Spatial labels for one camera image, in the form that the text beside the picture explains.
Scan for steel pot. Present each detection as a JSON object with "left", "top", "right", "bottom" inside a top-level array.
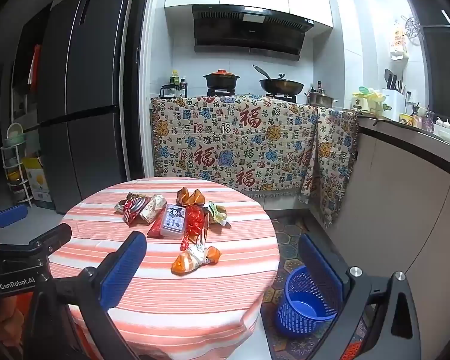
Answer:
[{"left": 304, "top": 89, "right": 338, "bottom": 108}]

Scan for white wire shelf rack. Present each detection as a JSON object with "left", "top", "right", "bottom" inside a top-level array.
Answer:
[{"left": 0, "top": 122, "right": 34, "bottom": 207}]

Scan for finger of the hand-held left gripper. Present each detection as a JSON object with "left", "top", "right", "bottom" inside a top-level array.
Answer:
[
  {"left": 26, "top": 223, "right": 73, "bottom": 259},
  {"left": 0, "top": 204, "right": 29, "bottom": 229}
]

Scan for cream appliance with yellow items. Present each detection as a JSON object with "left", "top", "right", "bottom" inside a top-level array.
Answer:
[{"left": 350, "top": 86, "right": 387, "bottom": 115}]

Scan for hanging wall ornament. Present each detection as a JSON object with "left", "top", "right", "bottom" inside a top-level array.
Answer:
[{"left": 388, "top": 19, "right": 409, "bottom": 61}]

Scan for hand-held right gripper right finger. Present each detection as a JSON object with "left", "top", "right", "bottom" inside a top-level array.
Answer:
[{"left": 297, "top": 233, "right": 422, "bottom": 360}]

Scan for green bowl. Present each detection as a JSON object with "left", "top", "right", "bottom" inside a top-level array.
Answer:
[{"left": 4, "top": 122, "right": 27, "bottom": 147}]

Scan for black gas stove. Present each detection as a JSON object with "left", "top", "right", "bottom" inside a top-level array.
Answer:
[{"left": 206, "top": 88, "right": 299, "bottom": 102}]

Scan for orange white snack wrapper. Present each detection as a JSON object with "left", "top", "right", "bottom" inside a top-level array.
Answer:
[{"left": 171, "top": 244, "right": 223, "bottom": 275}]

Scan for white plastic box cartoon print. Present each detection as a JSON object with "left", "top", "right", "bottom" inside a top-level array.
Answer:
[{"left": 160, "top": 203, "right": 188, "bottom": 240}]

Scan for hanging metal trivet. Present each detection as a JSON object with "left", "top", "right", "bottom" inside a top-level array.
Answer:
[{"left": 400, "top": 16, "right": 425, "bottom": 40}]

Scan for crushed orange can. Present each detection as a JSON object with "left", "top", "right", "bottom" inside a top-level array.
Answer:
[{"left": 176, "top": 187, "right": 203, "bottom": 208}]

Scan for red hanging item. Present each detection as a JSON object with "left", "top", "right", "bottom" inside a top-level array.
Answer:
[{"left": 27, "top": 44, "right": 42, "bottom": 85}]

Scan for glass jars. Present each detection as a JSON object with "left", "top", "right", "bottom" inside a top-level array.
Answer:
[{"left": 414, "top": 107, "right": 436, "bottom": 132}]

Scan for red snack wrapper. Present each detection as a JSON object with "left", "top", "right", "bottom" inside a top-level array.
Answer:
[{"left": 147, "top": 210, "right": 167, "bottom": 239}]

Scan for red shiny ribbon wrapper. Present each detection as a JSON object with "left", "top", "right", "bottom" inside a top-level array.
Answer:
[{"left": 180, "top": 204, "right": 211, "bottom": 253}]

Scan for black clay pot orange lid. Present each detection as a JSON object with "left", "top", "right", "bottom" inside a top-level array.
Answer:
[{"left": 203, "top": 69, "right": 241, "bottom": 91}]

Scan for crushed red can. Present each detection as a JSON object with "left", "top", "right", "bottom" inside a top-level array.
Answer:
[{"left": 122, "top": 195, "right": 151, "bottom": 227}]

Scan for person's left hand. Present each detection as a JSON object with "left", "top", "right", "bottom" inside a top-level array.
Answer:
[{"left": 0, "top": 296, "right": 25, "bottom": 349}]

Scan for small printed blanket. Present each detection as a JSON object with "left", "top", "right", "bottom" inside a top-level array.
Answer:
[{"left": 299, "top": 107, "right": 361, "bottom": 229}]

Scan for black range hood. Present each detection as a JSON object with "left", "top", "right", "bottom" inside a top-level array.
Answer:
[{"left": 192, "top": 4, "right": 314, "bottom": 62}]

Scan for round table striped tablecloth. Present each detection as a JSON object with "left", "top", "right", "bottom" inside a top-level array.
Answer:
[{"left": 49, "top": 177, "right": 280, "bottom": 360}]

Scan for white knife block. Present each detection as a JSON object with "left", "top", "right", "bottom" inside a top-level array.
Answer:
[{"left": 382, "top": 69, "right": 406, "bottom": 121}]

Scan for black wok with lid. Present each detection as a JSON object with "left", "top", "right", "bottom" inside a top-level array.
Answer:
[{"left": 253, "top": 64, "right": 305, "bottom": 95}]

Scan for blue plastic basket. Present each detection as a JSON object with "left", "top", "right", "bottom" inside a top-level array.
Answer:
[{"left": 275, "top": 265, "right": 340, "bottom": 338}]

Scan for yellow cardboard box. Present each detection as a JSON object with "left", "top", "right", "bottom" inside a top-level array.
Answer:
[{"left": 22, "top": 155, "right": 57, "bottom": 211}]

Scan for dark grey refrigerator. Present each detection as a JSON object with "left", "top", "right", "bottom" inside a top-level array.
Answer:
[{"left": 37, "top": 0, "right": 139, "bottom": 205}]

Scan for grey kitchen counter cabinet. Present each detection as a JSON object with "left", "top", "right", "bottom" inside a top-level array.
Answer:
[{"left": 311, "top": 114, "right": 450, "bottom": 346}]

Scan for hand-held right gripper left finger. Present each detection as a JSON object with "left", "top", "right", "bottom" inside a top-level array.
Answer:
[{"left": 22, "top": 230, "right": 148, "bottom": 360}]

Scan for large printed blanket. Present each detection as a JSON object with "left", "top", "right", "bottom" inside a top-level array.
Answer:
[{"left": 150, "top": 95, "right": 319, "bottom": 200}]

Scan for white carton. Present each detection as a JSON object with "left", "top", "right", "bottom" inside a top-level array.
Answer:
[{"left": 139, "top": 194, "right": 167, "bottom": 224}]

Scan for green yellow snack packet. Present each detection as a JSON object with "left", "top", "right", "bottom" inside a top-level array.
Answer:
[{"left": 204, "top": 202, "right": 231, "bottom": 229}]

